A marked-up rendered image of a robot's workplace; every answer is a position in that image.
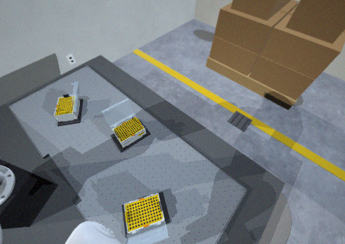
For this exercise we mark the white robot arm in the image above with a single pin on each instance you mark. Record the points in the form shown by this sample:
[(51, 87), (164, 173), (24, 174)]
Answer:
[(84, 233)]

